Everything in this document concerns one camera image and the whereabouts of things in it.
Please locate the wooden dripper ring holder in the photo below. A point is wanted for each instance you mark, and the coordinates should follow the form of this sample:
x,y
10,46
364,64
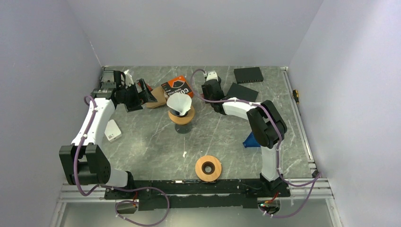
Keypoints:
x,y
183,120

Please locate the glass carafe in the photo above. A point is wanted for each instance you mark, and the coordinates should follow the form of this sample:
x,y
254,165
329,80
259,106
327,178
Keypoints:
x,y
183,128

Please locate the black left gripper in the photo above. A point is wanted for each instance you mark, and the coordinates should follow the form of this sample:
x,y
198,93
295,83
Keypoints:
x,y
145,96

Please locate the white paper coffee filter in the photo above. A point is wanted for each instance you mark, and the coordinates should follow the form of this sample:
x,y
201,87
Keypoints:
x,y
179,104

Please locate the black rectangular box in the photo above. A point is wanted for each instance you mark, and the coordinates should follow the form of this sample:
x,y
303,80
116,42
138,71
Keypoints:
x,y
242,92
248,75

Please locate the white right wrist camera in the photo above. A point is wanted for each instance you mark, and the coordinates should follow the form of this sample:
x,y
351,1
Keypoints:
x,y
211,75

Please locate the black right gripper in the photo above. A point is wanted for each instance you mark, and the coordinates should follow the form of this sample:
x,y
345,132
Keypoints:
x,y
204,91

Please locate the yellow black screwdriver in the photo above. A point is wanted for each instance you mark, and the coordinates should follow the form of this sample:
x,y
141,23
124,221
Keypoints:
x,y
295,96

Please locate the blue ribbed dripper cone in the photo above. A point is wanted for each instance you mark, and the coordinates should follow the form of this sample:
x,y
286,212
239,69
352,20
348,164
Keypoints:
x,y
251,142

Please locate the white square box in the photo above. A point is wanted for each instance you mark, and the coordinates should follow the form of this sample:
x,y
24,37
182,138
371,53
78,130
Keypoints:
x,y
112,131

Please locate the brown paper filter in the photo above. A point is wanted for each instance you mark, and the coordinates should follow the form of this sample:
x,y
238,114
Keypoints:
x,y
159,94

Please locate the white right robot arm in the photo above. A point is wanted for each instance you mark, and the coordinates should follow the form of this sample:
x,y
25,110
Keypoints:
x,y
267,126

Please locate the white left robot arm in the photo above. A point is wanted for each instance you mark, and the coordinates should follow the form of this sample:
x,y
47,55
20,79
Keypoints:
x,y
83,161

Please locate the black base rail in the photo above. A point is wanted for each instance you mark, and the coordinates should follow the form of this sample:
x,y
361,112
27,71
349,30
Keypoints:
x,y
159,194

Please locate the orange coffee filter box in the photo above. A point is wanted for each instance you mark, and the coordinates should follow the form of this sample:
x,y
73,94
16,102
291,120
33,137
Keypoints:
x,y
177,85

